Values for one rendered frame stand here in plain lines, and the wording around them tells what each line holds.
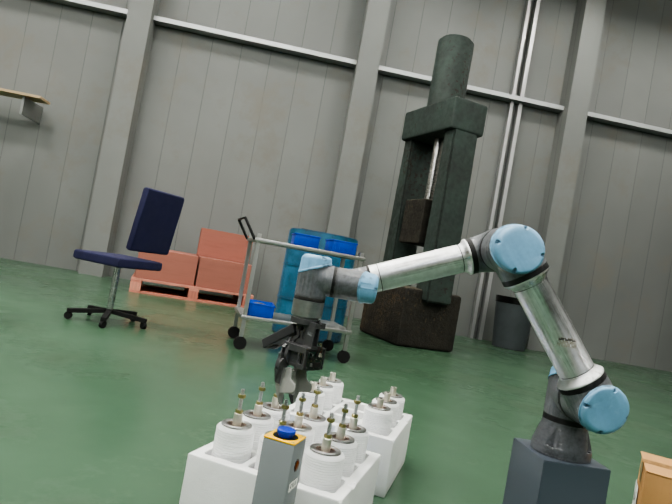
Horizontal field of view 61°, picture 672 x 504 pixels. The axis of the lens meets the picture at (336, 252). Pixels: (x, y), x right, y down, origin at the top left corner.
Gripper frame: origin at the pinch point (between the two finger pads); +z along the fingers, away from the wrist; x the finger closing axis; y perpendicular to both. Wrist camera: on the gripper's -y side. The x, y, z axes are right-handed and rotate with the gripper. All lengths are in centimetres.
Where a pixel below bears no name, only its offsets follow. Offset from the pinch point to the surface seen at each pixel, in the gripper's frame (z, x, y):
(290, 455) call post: 5.5, -14.9, 18.5
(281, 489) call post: 12.5, -15.2, 18.0
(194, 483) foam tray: 23.0, -13.6, -11.3
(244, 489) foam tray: 20.6, -8.5, 0.6
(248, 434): 10.3, -4.7, -5.4
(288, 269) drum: -22, 251, -263
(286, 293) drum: -2, 250, -260
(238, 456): 15.5, -6.4, -5.7
